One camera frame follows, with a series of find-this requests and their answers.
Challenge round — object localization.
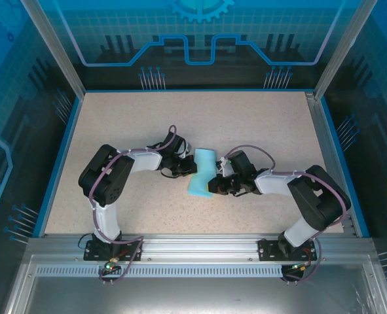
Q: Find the light blue paper sheet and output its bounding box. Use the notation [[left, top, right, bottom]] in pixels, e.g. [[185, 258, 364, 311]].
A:
[[187, 148, 217, 200]]

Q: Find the blue table edge strip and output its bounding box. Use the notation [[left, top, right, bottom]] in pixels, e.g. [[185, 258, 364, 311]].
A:
[[32, 96, 84, 238], [320, 97, 370, 238]]

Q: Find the steel front tray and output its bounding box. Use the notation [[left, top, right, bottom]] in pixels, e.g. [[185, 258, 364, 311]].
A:
[[3, 254, 387, 314]]

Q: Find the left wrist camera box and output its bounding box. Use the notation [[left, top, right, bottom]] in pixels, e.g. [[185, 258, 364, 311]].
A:
[[179, 140, 194, 157]]

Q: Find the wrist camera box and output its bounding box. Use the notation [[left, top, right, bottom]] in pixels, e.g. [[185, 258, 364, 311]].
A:
[[214, 158, 234, 178], [179, 140, 194, 157]]

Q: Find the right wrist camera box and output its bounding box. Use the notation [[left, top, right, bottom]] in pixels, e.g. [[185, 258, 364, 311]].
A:
[[214, 158, 234, 178]]

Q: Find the aluminium mounting rail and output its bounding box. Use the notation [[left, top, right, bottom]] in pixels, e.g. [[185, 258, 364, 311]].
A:
[[28, 234, 374, 260]]

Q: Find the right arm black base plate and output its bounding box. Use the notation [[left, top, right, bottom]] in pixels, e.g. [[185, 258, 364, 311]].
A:
[[257, 238, 318, 262]]

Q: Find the slotted grey cable duct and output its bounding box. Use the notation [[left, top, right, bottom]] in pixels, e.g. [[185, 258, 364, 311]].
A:
[[35, 265, 312, 279]]

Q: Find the aluminium side rail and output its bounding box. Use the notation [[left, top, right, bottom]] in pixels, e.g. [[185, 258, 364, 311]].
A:
[[306, 92, 358, 236]]

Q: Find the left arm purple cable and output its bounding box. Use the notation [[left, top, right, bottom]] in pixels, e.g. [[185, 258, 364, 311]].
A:
[[90, 125, 185, 284]]

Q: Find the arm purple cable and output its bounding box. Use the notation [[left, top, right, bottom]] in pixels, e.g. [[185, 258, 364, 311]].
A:
[[90, 125, 185, 284], [225, 145, 350, 284]]

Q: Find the cable connector with green light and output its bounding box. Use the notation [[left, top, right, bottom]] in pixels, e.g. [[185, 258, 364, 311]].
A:
[[103, 256, 120, 273], [289, 260, 312, 273]]

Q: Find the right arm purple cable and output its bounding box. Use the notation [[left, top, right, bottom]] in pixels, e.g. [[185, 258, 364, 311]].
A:
[[225, 145, 350, 284]]

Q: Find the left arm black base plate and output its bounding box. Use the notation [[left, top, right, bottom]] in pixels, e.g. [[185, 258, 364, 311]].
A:
[[83, 240, 143, 262]]

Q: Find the aluminium frame post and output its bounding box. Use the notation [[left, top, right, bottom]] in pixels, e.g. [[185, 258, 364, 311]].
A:
[[314, 0, 379, 101], [21, 0, 86, 99]]

